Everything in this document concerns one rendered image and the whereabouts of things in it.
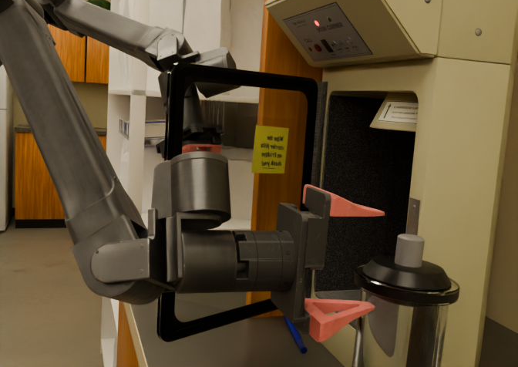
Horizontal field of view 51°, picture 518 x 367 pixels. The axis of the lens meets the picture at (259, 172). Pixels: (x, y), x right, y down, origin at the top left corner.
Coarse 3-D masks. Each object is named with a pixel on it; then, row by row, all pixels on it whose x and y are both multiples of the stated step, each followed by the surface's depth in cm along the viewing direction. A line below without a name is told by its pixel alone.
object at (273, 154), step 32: (192, 96) 76; (224, 96) 81; (256, 96) 85; (288, 96) 90; (192, 128) 77; (224, 128) 81; (256, 128) 86; (288, 128) 91; (256, 160) 87; (288, 160) 92; (256, 192) 88; (288, 192) 93; (224, 224) 84; (256, 224) 89; (192, 320) 82
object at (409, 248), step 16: (400, 240) 58; (416, 240) 57; (384, 256) 61; (400, 256) 58; (416, 256) 57; (368, 272) 57; (384, 272) 56; (400, 272) 55; (416, 272) 55; (432, 272) 56; (416, 288) 54; (432, 288) 54
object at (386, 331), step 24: (360, 288) 57; (408, 288) 54; (456, 288) 56; (384, 312) 55; (408, 312) 54; (432, 312) 55; (360, 336) 58; (384, 336) 55; (408, 336) 54; (432, 336) 55; (360, 360) 58; (384, 360) 55; (408, 360) 55; (432, 360) 55
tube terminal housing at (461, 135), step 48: (480, 0) 67; (480, 48) 68; (384, 96) 96; (432, 96) 67; (480, 96) 69; (432, 144) 67; (480, 144) 70; (432, 192) 68; (480, 192) 71; (432, 240) 69; (480, 240) 72; (480, 288) 73; (336, 336) 89; (480, 336) 83
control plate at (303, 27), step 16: (304, 16) 81; (320, 16) 77; (336, 16) 74; (304, 32) 86; (320, 32) 81; (336, 32) 77; (352, 32) 74; (304, 48) 90; (336, 48) 81; (352, 48) 77; (368, 48) 73
